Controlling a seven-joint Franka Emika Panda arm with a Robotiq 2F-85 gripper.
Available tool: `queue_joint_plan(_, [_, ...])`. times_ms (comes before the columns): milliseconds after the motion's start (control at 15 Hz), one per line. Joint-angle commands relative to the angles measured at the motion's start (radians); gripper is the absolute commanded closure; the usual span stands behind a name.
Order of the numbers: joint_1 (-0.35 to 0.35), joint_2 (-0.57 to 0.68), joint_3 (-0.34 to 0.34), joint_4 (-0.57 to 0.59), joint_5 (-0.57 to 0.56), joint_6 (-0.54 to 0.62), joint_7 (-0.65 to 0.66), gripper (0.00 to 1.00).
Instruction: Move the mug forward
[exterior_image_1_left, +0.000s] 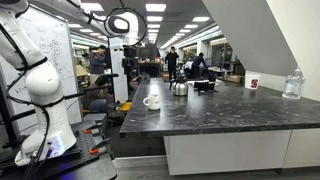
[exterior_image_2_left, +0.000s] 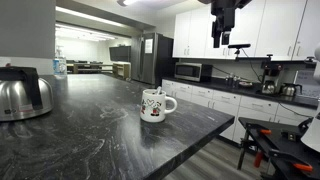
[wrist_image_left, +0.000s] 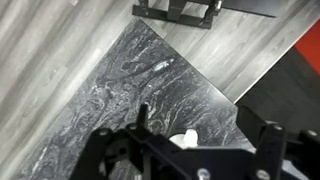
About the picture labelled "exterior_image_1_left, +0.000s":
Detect white ceramic mug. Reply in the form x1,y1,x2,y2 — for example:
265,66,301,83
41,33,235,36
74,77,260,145
143,94,160,110

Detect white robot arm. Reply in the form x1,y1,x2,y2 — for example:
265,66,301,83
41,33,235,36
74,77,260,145
0,0,142,167

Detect stainless steel kettle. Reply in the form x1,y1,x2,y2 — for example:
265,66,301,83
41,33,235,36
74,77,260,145
169,80,188,96

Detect person in black standing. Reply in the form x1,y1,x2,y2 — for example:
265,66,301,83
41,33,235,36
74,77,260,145
165,46,179,80

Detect person bending over desk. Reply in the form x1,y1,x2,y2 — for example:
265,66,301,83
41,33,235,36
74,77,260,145
191,52,207,78

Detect white pillar panel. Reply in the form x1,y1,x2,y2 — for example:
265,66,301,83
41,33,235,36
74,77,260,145
110,38,128,103

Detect black device on counter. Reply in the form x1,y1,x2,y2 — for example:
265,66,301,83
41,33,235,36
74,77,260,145
194,82,215,92

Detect seated person in plaid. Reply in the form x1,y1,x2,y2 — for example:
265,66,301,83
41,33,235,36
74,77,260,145
82,76,109,113

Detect cardboard box on counter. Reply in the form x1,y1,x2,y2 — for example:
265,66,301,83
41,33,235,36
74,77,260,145
226,75,244,83

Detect white cup with red S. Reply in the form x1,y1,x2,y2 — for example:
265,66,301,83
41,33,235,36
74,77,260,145
245,74,260,90

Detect whiteboard on stand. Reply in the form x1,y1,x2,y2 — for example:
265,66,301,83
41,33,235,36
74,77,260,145
0,5,82,133

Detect clear plastic water jug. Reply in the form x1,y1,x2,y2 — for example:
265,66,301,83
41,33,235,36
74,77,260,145
282,67,305,99

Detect orange handled clamp upper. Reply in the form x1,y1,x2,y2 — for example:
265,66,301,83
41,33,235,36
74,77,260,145
83,123,102,134

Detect orange handled clamp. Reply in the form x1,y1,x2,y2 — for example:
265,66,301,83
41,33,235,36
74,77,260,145
89,138,111,155
83,123,102,134

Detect orange handled clamp lower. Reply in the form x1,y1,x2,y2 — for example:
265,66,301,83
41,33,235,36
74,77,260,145
89,138,111,155

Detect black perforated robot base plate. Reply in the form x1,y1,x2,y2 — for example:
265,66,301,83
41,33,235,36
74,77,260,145
0,119,111,180

